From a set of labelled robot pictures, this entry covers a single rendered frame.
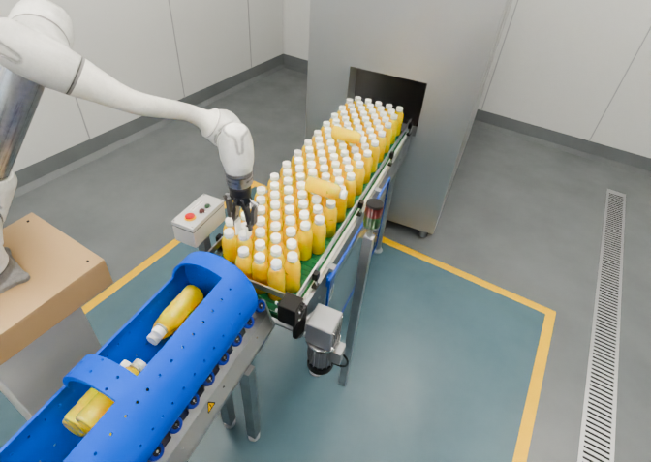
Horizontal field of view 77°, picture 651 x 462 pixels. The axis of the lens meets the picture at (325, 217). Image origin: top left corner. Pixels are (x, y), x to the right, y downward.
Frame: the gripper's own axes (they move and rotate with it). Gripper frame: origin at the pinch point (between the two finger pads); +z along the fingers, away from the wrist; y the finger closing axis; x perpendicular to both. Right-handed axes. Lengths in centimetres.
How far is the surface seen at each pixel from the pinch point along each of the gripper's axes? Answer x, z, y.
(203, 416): -55, 25, 19
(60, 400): -73, 3, -7
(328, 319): -4.5, 26.1, 38.5
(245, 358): -32.4, 25.6, 19.6
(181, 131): 201, 113, -209
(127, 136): 162, 109, -242
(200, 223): -2.7, 2.6, -17.5
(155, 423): -69, -1, 20
